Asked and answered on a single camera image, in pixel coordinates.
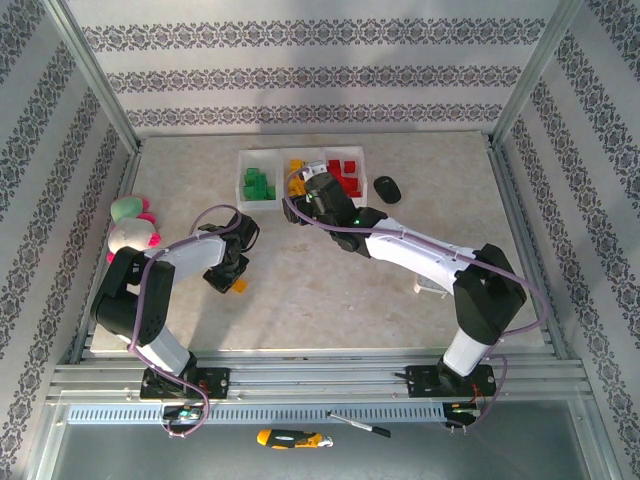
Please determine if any white plastic bin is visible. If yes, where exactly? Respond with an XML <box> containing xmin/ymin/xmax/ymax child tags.
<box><xmin>320</xmin><ymin>145</ymin><xmax>366</xmax><ymax>209</ymax></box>
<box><xmin>234</xmin><ymin>148</ymin><xmax>284</xmax><ymax>213</ymax></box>
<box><xmin>278</xmin><ymin>147</ymin><xmax>326</xmax><ymax>211</ymax></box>

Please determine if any black computer mouse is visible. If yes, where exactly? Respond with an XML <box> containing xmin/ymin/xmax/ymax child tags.
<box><xmin>373</xmin><ymin>175</ymin><xmax>403</xmax><ymax>205</ymax></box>

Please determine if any white green pink plush toy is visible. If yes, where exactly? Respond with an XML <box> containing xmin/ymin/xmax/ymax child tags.
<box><xmin>105</xmin><ymin>195</ymin><xmax>164</xmax><ymax>266</ymax></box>

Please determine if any white alarm clock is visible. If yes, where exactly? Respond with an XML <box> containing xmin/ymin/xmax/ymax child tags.
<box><xmin>413</xmin><ymin>274</ymin><xmax>449</xmax><ymax>301</ymax></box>

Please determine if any orange black utility knife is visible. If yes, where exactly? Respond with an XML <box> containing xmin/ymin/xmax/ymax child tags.
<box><xmin>256</xmin><ymin>428</ymin><xmax>334</xmax><ymax>451</ymax></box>

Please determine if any black marker pen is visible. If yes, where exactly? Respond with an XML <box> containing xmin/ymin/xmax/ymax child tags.
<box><xmin>327</xmin><ymin>410</ymin><xmax>392</xmax><ymax>439</ymax></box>

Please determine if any grey metal shelf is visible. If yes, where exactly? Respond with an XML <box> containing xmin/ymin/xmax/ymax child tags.
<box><xmin>29</xmin><ymin>399</ymin><xmax>621</xmax><ymax>480</ymax></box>

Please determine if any aluminium side rail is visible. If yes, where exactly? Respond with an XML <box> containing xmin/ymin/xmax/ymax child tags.
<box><xmin>487</xmin><ymin>139</ymin><xmax>571</xmax><ymax>361</ymax></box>
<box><xmin>67</xmin><ymin>148</ymin><xmax>146</xmax><ymax>364</ymax></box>

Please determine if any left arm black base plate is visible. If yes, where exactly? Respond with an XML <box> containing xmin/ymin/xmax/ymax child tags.
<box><xmin>139</xmin><ymin>367</ymin><xmax>232</xmax><ymax>401</ymax></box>

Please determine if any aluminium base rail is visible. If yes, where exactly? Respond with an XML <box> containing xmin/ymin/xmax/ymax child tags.
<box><xmin>47</xmin><ymin>349</ymin><xmax>587</xmax><ymax>402</ymax></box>

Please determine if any slotted metal cable duct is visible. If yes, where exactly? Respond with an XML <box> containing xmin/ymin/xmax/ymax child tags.
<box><xmin>67</xmin><ymin>402</ymin><xmax>447</xmax><ymax>426</ymax></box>

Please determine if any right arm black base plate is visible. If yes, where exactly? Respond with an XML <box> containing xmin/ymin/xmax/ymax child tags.
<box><xmin>404</xmin><ymin>364</ymin><xmax>497</xmax><ymax>399</ymax></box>

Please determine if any aluminium frame post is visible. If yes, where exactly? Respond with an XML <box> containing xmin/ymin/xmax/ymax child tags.
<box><xmin>42</xmin><ymin>0</ymin><xmax>144</xmax><ymax>154</ymax></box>
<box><xmin>489</xmin><ymin>0</ymin><xmax>586</xmax><ymax>147</ymax></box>

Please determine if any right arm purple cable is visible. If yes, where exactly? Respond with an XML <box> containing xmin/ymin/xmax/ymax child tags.
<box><xmin>283</xmin><ymin>167</ymin><xmax>550</xmax><ymax>436</ymax></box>

